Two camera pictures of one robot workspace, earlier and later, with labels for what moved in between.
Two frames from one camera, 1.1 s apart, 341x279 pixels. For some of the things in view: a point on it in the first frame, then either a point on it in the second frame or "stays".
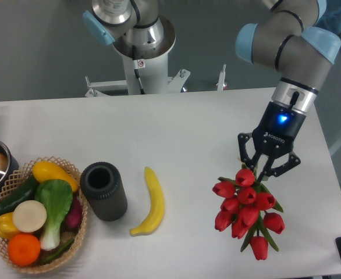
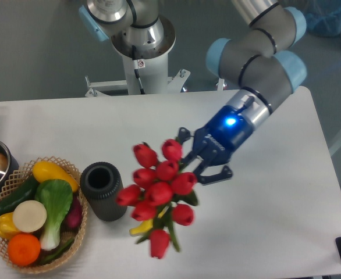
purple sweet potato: [73, 218] stays
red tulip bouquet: [244, 211] -> [161, 193]
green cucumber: [27, 192] stays
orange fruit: [24, 249] stays
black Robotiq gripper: [275, 135] -> [215, 142]
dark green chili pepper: [59, 253] stays
